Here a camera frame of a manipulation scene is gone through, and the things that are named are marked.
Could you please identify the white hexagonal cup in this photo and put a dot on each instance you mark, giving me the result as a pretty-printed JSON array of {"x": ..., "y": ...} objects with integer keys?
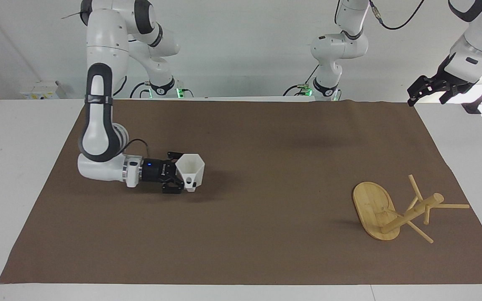
[{"x": 191, "y": 169}]

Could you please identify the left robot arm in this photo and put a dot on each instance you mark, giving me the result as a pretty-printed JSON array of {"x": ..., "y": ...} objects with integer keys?
[{"x": 337, "y": 46}]

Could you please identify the wooden cup rack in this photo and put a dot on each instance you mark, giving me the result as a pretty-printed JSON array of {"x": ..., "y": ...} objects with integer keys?
[{"x": 377, "y": 213}]

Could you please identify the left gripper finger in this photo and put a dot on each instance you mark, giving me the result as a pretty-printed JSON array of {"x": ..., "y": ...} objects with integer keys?
[
  {"x": 448, "y": 94},
  {"x": 421, "y": 88}
]

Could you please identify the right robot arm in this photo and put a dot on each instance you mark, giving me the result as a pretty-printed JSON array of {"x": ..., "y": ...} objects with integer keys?
[{"x": 98, "y": 54}]

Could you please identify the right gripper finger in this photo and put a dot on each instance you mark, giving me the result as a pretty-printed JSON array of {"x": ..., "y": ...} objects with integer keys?
[
  {"x": 173, "y": 156},
  {"x": 173, "y": 187}
]

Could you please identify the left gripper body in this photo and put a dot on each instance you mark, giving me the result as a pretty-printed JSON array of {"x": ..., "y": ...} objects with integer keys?
[{"x": 454, "y": 81}]

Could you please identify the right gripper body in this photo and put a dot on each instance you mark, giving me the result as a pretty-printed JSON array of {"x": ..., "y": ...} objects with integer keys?
[{"x": 150, "y": 170}]

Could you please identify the white electrical box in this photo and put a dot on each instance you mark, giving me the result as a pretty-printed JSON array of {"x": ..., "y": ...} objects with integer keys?
[{"x": 42, "y": 90}]

